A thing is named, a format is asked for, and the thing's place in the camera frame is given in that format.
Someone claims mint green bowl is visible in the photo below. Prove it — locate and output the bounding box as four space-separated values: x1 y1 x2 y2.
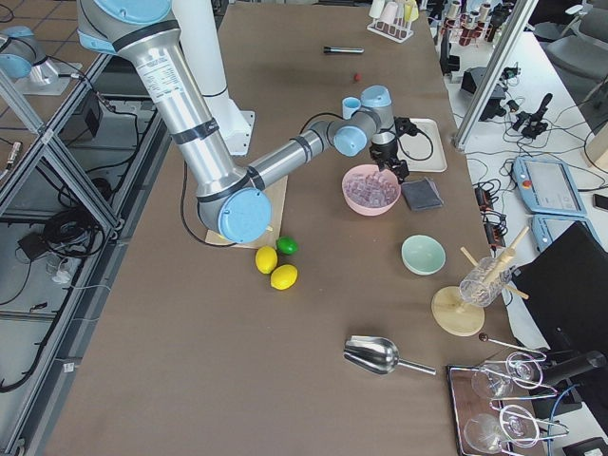
401 235 447 276

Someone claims white rack with cups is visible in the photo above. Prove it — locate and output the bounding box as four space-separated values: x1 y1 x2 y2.
367 0 419 44

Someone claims grey folded cloth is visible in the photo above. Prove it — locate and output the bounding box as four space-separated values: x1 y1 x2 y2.
401 178 444 212

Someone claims pile of clear ice cubes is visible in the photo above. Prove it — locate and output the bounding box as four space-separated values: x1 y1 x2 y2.
343 172 398 209

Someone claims clear textured glass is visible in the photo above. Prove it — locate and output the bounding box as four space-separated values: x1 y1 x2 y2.
459 257 513 308

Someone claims cream rabbit tray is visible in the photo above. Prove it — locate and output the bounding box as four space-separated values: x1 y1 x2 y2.
397 118 447 173

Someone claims green lime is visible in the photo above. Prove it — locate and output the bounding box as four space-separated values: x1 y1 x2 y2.
275 236 299 256

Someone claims wire glass holder tray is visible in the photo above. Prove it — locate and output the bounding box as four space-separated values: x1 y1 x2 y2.
446 350 569 455

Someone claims wine glass lower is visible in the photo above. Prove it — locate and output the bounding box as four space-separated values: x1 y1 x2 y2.
464 405 541 455

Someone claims light blue plastic cup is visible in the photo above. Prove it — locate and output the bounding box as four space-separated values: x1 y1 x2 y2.
341 96 361 120

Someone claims wooden cup drying rack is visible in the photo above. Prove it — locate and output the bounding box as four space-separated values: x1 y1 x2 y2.
431 226 529 336

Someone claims red wire cup rack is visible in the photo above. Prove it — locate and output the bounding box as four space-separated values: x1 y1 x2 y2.
435 1 513 47

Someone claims yellow lemon near board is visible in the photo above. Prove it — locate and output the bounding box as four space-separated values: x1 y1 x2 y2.
255 246 278 275

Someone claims wine glass upper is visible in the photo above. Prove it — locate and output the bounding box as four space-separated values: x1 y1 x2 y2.
471 351 542 399

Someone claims blue teach pendant upper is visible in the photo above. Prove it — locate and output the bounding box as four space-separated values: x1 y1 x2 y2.
512 157 587 217

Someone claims aluminium frame post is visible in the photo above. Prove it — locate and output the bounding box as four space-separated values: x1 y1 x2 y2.
453 0 538 152

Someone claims black monitor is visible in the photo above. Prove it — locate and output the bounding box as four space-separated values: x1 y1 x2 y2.
514 222 607 353

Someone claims steel ice scoop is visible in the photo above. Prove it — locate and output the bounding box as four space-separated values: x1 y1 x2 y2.
343 335 436 375

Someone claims blue teach pendant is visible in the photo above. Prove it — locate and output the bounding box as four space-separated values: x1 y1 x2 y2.
512 157 587 217
531 214 595 253

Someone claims yellow lemon outer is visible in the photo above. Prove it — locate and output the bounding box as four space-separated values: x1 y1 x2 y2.
270 264 298 291

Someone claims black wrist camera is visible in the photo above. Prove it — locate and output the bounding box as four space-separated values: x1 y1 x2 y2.
394 117 420 138

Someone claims long bar spoon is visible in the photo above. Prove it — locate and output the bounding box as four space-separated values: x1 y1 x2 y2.
478 332 545 355

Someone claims wine glass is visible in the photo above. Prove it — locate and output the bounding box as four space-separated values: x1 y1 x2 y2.
471 351 542 399
464 405 541 455

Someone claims blue teach pendant lower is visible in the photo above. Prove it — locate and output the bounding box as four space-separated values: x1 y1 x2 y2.
531 214 595 253

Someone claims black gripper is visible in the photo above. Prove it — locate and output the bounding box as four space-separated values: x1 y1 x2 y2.
370 132 399 172

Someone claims pink bowl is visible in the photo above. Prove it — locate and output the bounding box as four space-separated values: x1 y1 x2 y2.
341 164 400 217

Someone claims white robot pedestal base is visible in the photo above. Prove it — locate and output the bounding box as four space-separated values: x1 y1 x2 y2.
172 0 255 157

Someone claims bamboo cutting board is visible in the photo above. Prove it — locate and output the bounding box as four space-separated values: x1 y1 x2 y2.
205 177 288 249

